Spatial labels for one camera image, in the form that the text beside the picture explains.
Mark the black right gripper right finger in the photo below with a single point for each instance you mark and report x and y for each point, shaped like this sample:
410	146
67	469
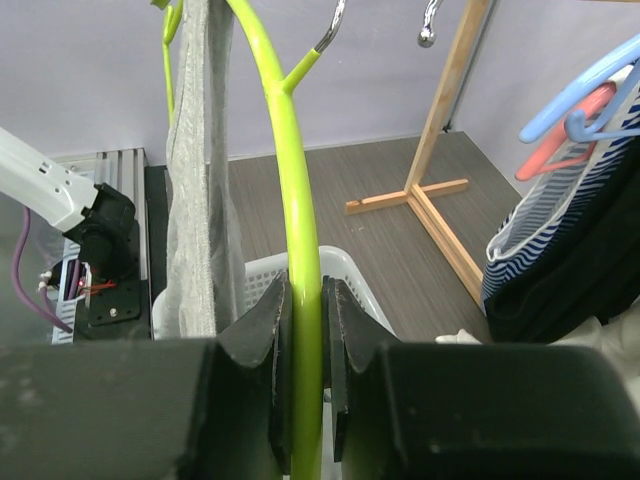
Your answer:
406	410

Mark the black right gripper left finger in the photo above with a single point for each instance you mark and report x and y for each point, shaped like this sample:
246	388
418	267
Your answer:
168	409

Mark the grey tank top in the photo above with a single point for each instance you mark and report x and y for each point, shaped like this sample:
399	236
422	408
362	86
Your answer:
205	290

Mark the lime green hanger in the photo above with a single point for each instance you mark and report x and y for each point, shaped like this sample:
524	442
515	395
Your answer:
300	226

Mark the yellow plastic hanger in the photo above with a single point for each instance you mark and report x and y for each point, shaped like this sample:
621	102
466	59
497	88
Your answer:
427	34

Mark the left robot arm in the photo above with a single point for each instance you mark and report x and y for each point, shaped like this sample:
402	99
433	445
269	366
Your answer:
97	217

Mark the white tank top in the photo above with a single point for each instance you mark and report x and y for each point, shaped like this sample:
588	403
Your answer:
617	341

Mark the black tank top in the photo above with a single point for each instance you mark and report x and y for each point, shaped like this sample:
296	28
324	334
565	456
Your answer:
593	271

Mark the blue striped tank top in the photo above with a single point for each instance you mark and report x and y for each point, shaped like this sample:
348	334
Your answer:
555	202

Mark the pink hanger with striped top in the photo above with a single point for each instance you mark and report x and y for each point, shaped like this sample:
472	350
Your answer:
556	151

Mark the light blue hanger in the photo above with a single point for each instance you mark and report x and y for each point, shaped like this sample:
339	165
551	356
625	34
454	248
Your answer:
575	122

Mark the white plastic laundry basket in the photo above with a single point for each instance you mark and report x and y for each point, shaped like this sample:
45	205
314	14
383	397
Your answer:
334	262

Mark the wooden clothes rack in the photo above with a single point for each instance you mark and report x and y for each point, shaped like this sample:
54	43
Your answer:
425	183

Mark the white slotted cable duct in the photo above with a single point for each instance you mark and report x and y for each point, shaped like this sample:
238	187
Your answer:
72	284

